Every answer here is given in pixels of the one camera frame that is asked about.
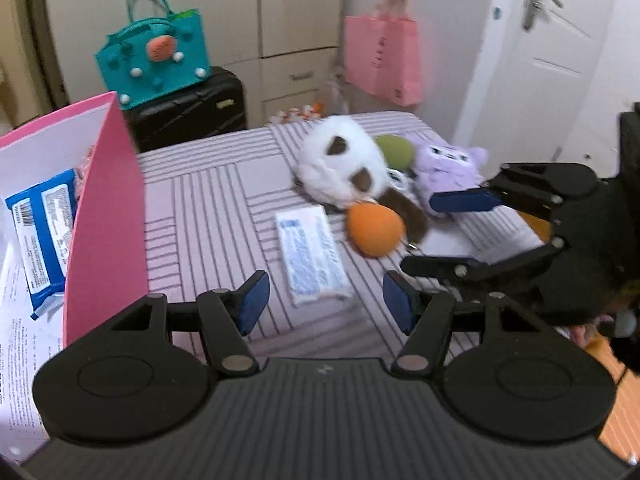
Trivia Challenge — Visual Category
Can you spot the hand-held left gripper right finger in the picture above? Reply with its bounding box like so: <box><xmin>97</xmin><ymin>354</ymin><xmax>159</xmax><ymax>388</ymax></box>
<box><xmin>382</xmin><ymin>270</ymin><xmax>551</xmax><ymax>378</ymax></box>

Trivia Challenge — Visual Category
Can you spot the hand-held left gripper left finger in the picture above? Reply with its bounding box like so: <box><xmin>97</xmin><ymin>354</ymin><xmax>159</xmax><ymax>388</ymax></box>
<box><xmin>107</xmin><ymin>270</ymin><xmax>271</xmax><ymax>378</ymax></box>

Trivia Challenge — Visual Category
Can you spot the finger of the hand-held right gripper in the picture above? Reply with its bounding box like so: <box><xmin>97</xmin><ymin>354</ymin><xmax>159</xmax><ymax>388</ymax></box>
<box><xmin>430</xmin><ymin>162</ymin><xmax>598</xmax><ymax>221</ymax></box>
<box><xmin>400</xmin><ymin>240</ymin><xmax>568</xmax><ymax>301</ymax></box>

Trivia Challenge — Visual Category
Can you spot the purple plush toy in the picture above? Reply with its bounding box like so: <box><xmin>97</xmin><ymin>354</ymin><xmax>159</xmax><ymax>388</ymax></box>
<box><xmin>409</xmin><ymin>142</ymin><xmax>489</xmax><ymax>218</ymax></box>

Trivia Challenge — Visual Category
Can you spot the orange plush ball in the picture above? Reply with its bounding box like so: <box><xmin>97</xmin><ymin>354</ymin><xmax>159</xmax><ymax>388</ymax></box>
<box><xmin>347</xmin><ymin>201</ymin><xmax>407</xmax><ymax>259</ymax></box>

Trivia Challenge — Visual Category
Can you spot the white tissue pack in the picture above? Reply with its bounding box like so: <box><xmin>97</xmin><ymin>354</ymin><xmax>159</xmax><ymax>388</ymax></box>
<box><xmin>275</xmin><ymin>205</ymin><xmax>352</xmax><ymax>308</ymax></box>

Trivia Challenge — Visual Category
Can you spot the green plush toy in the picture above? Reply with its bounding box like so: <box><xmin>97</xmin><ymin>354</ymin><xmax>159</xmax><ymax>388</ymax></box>
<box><xmin>375</xmin><ymin>135</ymin><xmax>417</xmax><ymax>172</ymax></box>

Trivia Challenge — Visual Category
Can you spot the white brown panda plush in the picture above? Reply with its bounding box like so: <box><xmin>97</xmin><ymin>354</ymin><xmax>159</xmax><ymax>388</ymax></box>
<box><xmin>295</xmin><ymin>115</ymin><xmax>432</xmax><ymax>251</ymax></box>

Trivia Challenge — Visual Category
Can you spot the pink cardboard box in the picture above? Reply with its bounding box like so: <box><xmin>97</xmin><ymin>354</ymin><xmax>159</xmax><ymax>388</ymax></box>
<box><xmin>0</xmin><ymin>91</ymin><xmax>149</xmax><ymax>461</ymax></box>

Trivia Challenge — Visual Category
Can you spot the blue wet wipes pack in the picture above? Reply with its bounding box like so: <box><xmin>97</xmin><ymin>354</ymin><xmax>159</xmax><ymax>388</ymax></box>
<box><xmin>5</xmin><ymin>169</ymin><xmax>80</xmax><ymax>322</ymax></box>

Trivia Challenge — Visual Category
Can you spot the striped pink tablecloth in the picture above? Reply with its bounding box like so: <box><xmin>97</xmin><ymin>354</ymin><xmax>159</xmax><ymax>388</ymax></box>
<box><xmin>135</xmin><ymin>111</ymin><xmax>571</xmax><ymax>361</ymax></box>

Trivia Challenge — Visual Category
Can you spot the pink paper shopping bag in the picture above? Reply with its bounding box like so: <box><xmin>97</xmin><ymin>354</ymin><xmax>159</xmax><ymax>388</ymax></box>
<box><xmin>342</xmin><ymin>7</ymin><xmax>424</xmax><ymax>107</ymax></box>

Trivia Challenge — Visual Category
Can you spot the white door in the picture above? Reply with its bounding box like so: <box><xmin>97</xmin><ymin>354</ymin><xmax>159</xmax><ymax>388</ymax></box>
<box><xmin>450</xmin><ymin>0</ymin><xmax>621</xmax><ymax>181</ymax></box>

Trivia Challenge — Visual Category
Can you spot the clear plastic bag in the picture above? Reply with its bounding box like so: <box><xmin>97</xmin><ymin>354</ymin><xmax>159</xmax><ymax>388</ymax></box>
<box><xmin>320</xmin><ymin>60</ymin><xmax>352</xmax><ymax>116</ymax></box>

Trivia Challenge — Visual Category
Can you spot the wardrobe drawer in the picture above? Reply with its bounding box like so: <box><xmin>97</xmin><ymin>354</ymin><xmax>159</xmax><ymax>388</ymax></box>
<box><xmin>262</xmin><ymin>89</ymin><xmax>341</xmax><ymax>126</ymax></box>
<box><xmin>259</xmin><ymin>49</ymin><xmax>347</xmax><ymax>102</ymax></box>

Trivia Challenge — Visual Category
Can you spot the black suitcase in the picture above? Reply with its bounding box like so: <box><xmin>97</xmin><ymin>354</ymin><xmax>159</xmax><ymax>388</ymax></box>
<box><xmin>122</xmin><ymin>66</ymin><xmax>249</xmax><ymax>153</ymax></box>

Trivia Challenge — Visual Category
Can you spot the printed paper sheet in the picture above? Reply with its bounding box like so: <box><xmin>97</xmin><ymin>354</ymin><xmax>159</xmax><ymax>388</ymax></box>
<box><xmin>0</xmin><ymin>240</ymin><xmax>68</xmax><ymax>456</ymax></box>

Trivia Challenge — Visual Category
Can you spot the teal felt tote bag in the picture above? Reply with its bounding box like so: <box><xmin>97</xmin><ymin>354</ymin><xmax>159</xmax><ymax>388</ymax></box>
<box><xmin>95</xmin><ymin>0</ymin><xmax>209</xmax><ymax>111</ymax></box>

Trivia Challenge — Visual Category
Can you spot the beige wardrobe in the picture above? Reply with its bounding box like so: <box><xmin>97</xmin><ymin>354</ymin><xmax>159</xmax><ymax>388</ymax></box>
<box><xmin>37</xmin><ymin>0</ymin><xmax>351</xmax><ymax>131</ymax></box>

